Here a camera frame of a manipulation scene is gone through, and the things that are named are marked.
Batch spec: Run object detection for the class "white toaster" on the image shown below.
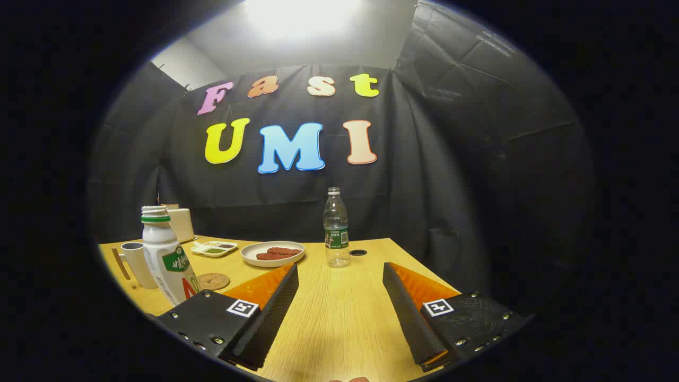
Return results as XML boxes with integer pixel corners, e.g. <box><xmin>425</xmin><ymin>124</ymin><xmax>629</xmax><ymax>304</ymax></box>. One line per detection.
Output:
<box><xmin>168</xmin><ymin>208</ymin><xmax>198</xmax><ymax>244</ymax></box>

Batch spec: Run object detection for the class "round cork coaster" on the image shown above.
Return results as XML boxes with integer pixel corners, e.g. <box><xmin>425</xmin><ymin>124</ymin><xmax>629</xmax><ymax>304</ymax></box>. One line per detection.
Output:
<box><xmin>197</xmin><ymin>272</ymin><xmax>231</xmax><ymax>291</ymax></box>

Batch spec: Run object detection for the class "white juice bottle green ring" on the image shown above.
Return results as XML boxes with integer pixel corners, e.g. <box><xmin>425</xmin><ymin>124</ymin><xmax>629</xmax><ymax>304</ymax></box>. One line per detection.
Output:
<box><xmin>141</xmin><ymin>206</ymin><xmax>201</xmax><ymax>307</ymax></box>

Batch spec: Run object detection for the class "white round plate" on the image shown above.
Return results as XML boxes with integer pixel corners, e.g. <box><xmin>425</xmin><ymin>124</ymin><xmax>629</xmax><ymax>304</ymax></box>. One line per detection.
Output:
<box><xmin>241</xmin><ymin>241</ymin><xmax>306</xmax><ymax>267</ymax></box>

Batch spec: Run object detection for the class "white divided bean dish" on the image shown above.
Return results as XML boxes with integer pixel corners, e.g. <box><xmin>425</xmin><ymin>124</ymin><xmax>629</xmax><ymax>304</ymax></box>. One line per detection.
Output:
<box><xmin>191</xmin><ymin>240</ymin><xmax>239</xmax><ymax>258</ymax></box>

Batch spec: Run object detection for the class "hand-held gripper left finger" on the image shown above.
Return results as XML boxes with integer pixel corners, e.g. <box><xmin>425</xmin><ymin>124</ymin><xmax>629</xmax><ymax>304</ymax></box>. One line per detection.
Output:
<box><xmin>156</xmin><ymin>263</ymin><xmax>299</xmax><ymax>371</ymax></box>

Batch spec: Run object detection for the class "wooden table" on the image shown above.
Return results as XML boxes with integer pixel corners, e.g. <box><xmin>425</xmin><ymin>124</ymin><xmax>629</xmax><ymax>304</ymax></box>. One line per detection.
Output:
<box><xmin>98</xmin><ymin>236</ymin><xmax>462</xmax><ymax>382</ymax></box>

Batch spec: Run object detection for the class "clear plastic water bottle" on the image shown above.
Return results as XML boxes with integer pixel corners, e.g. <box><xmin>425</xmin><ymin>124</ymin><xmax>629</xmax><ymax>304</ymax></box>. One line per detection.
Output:
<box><xmin>324</xmin><ymin>187</ymin><xmax>351</xmax><ymax>268</ymax></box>

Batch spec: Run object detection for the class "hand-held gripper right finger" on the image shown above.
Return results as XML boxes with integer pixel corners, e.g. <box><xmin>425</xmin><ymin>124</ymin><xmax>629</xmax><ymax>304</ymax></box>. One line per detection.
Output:
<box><xmin>383</xmin><ymin>262</ymin><xmax>531</xmax><ymax>372</ymax></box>

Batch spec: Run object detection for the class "ceiling light panel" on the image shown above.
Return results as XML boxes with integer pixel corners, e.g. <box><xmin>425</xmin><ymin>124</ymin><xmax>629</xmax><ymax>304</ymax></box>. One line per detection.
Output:
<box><xmin>244</xmin><ymin>0</ymin><xmax>367</xmax><ymax>38</ymax></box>

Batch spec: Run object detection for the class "white cup wooden handle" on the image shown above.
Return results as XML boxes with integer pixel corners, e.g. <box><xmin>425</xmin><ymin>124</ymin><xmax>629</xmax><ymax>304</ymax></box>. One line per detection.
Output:
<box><xmin>111</xmin><ymin>241</ymin><xmax>159</xmax><ymax>290</ymax></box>

